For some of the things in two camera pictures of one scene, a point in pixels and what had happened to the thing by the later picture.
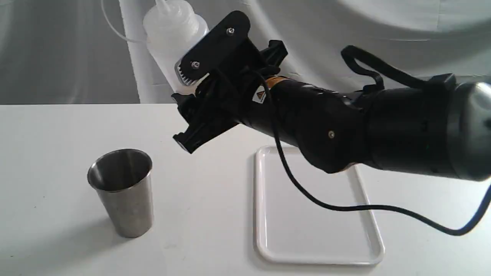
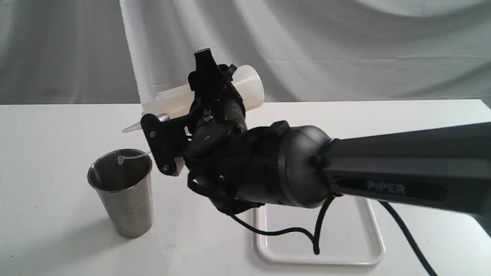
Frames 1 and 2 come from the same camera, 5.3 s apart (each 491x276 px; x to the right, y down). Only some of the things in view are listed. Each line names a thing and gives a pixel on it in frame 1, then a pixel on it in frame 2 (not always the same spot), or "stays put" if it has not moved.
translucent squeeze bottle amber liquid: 170,30 → 249,80
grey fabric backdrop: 91,51 stays put
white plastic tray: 292,227 stays put
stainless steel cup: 122,178 stays put
